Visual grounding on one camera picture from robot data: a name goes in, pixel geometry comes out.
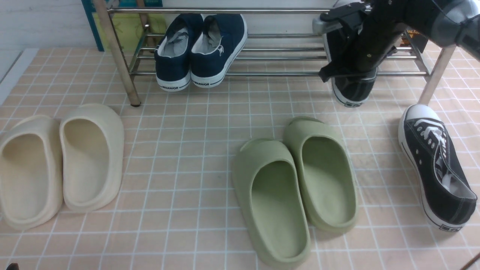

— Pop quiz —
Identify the right cream foam slipper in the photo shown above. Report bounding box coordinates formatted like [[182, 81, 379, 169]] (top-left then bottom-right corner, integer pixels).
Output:
[[60, 103, 125, 213]]

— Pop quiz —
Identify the green foam slipper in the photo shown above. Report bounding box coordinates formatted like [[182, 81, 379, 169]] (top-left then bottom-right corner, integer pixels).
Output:
[[231, 138, 311, 270], [283, 116, 358, 234]]

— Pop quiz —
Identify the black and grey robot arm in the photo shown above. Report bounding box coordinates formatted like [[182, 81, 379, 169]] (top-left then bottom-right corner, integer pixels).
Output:
[[319, 0, 479, 82]]

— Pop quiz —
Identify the black canvas sneaker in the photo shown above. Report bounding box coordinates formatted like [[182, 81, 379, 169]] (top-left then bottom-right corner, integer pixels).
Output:
[[322, 29, 378, 108], [397, 104, 478, 232]]

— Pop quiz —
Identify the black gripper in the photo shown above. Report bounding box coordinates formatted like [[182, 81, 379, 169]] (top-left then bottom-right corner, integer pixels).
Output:
[[312, 0, 407, 83]]

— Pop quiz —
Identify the right green foam slipper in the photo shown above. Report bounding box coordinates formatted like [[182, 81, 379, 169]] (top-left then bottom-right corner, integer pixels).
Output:
[[283, 116, 358, 234]]

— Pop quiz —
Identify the left green foam slipper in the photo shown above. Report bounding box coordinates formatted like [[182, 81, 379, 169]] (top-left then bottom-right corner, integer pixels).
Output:
[[231, 138, 311, 270]]

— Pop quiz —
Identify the cream foam slipper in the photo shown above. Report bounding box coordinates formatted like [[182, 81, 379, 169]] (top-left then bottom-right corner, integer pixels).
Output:
[[60, 103, 125, 213], [0, 115, 63, 230]]

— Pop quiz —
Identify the dark image processing book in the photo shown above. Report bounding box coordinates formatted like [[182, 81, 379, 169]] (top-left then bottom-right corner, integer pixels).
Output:
[[405, 29, 428, 53]]

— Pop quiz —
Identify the teal and yellow book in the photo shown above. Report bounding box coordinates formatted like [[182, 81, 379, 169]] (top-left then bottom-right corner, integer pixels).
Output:
[[82, 0, 167, 52]]

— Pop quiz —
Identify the metal shoe rack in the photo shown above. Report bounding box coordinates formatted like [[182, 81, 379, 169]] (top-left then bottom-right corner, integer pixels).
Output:
[[92, 0, 456, 107]]

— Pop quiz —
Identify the left cream foam slipper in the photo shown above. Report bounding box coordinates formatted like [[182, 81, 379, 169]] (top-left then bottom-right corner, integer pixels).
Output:
[[0, 115, 63, 230]]

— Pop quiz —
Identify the left navy canvas sneaker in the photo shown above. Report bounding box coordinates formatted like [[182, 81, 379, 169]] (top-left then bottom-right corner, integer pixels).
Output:
[[154, 13, 204, 92]]

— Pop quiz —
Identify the right navy canvas sneaker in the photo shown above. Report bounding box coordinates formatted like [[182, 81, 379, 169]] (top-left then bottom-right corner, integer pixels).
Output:
[[189, 13, 248, 88]]

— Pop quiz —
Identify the navy canvas sneaker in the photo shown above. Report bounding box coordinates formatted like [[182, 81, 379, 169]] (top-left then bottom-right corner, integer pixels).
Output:
[[189, 13, 248, 88], [154, 13, 204, 92]]

